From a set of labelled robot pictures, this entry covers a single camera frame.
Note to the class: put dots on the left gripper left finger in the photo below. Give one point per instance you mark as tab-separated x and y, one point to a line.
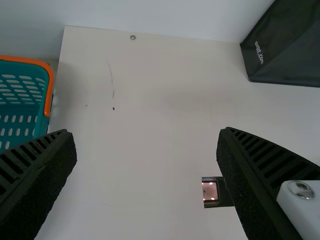
35	180

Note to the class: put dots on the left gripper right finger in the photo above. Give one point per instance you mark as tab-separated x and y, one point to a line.
250	180

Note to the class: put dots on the small square scanner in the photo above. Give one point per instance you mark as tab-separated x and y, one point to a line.
210	191

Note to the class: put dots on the teal shopping basket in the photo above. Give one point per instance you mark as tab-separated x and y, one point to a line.
22	100

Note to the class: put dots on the dark grey bag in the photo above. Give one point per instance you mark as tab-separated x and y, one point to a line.
287	50

